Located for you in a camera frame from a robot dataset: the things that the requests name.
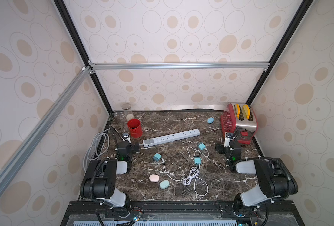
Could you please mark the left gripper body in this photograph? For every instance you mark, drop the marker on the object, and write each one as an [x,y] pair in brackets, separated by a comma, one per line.
[132,150]

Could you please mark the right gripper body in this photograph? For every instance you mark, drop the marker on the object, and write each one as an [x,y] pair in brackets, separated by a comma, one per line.
[230,146]

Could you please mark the teal charger with black cable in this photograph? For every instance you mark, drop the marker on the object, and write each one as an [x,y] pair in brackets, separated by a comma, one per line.
[157,157]

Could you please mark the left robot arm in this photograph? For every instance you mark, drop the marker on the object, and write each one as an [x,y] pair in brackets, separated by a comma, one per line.
[99,182]

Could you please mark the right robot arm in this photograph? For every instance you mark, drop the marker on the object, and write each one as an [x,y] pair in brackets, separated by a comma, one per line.
[274,180]

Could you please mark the red metal cup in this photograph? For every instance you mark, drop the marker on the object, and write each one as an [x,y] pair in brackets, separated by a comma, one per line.
[135,129]

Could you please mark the red silver toaster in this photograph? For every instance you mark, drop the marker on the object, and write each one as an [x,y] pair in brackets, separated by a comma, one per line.
[239,117]

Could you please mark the pink earbud case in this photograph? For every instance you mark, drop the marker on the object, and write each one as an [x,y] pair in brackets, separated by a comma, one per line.
[154,178]

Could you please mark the blue earbud case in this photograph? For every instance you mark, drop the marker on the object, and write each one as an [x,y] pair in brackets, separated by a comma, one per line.
[210,120]

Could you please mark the clear glass jar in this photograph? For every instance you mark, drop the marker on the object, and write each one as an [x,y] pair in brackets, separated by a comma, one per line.
[127,109]

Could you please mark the green earbud case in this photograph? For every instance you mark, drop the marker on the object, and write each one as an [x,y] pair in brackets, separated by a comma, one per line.
[164,184]

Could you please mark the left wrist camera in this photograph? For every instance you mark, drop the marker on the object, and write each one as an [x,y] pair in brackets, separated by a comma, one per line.
[126,137]

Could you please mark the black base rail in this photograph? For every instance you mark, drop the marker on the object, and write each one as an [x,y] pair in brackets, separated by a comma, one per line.
[182,213]

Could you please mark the horizontal aluminium rail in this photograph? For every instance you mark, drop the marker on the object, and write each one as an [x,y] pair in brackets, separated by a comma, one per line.
[174,66]

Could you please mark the diagonal aluminium rail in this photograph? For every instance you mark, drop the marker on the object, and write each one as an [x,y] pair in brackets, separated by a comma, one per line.
[15,163]

